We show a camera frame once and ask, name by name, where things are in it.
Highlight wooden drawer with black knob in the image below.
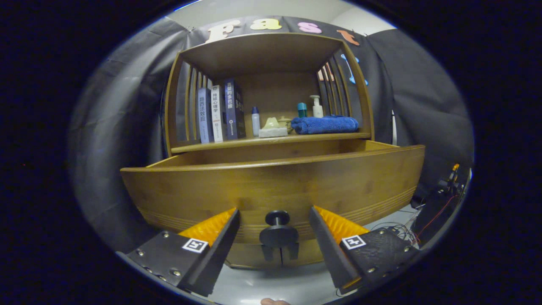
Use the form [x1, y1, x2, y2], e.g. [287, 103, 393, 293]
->
[121, 139, 426, 255]

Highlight wooden cabinet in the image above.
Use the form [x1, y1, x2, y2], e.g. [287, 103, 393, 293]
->
[164, 33, 375, 269]

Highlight folded blue towel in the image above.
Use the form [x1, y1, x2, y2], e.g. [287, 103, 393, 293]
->
[290, 115, 359, 135]

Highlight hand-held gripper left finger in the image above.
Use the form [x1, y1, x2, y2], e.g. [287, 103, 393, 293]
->
[116, 208, 241, 297]

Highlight wooden cabinet door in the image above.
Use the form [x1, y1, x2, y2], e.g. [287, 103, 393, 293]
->
[281, 242, 324, 266]
[224, 244, 281, 269]

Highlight thin floor cables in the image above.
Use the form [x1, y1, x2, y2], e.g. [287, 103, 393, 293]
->
[368, 205, 424, 245]

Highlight black backdrop cloth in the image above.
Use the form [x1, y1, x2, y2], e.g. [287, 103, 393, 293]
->
[70, 16, 475, 255]

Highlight pale green handled scrub brush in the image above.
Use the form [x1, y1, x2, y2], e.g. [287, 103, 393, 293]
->
[258, 117, 288, 138]

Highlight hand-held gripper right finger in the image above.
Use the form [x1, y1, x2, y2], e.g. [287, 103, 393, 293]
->
[308, 206, 421, 295]

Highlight black and orange device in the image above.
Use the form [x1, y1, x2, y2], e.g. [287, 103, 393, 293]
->
[413, 164, 468, 246]

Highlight light blue book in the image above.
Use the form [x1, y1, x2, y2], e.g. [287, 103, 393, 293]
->
[197, 88, 213, 144]

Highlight dark blue book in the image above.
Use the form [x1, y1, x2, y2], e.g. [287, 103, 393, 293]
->
[224, 78, 246, 140]

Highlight wooden countertop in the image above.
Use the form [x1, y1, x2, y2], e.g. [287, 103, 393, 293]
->
[171, 123, 371, 154]

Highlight white book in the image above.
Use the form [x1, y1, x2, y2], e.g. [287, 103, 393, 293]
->
[210, 85, 225, 142]

